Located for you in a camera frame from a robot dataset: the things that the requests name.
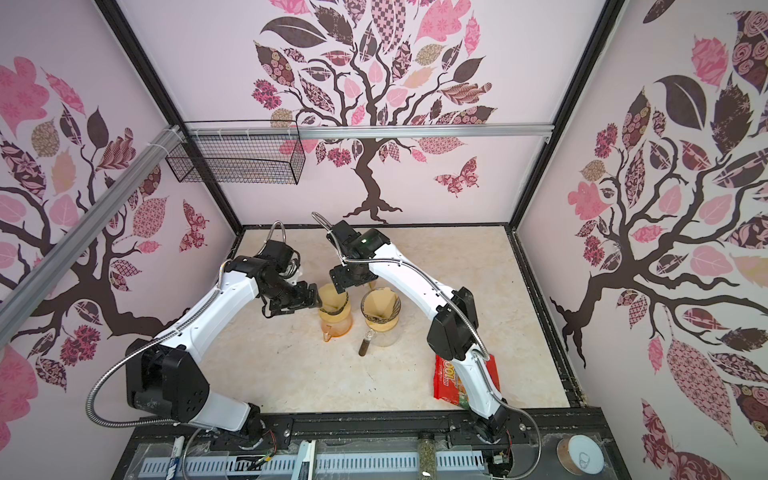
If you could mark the aluminium rail left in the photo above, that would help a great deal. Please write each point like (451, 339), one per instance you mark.
(24, 299)

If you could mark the clear glass server jug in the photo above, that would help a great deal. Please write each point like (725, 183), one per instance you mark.
(377, 339)

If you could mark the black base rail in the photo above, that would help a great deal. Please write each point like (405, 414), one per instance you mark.
(371, 445)

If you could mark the orange glass pitcher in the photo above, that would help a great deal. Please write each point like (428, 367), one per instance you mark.
(331, 330)

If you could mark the clear glass dripper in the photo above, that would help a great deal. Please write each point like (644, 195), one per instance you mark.
(380, 309)

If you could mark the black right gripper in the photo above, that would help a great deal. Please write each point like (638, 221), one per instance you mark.
(341, 282)

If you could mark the brown paper coffee filter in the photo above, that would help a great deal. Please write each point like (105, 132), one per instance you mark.
(381, 305)

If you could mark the wooden ring dripper holder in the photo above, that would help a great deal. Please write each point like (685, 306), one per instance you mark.
(382, 327)

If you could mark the round white brown device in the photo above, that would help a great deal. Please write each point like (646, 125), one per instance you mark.
(580, 455)

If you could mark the red candy bag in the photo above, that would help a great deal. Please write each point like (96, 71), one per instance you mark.
(447, 384)

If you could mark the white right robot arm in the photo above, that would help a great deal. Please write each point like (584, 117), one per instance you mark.
(453, 334)

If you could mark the black wire basket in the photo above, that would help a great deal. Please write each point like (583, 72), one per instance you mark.
(270, 153)

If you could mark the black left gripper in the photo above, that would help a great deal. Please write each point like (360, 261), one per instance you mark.
(300, 301)

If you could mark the green glass dripper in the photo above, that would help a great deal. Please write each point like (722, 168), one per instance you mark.
(335, 313)

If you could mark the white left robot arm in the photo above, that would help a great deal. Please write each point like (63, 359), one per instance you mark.
(164, 376)

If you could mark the aluminium rail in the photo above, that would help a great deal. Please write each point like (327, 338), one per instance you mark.
(24, 299)
(380, 132)

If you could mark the aluminium rail back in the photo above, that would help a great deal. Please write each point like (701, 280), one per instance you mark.
(380, 132)

